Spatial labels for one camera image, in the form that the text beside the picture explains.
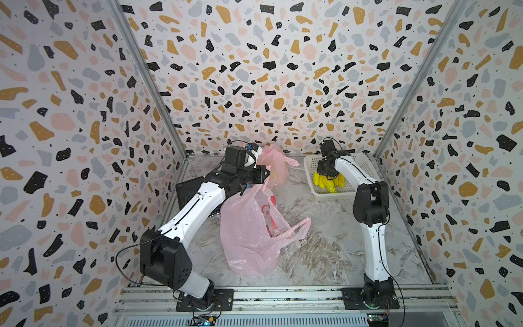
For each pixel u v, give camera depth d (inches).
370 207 24.1
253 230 32.1
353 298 29.0
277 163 39.4
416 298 30.2
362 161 43.5
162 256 16.4
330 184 38.3
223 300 28.9
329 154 31.9
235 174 24.0
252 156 25.3
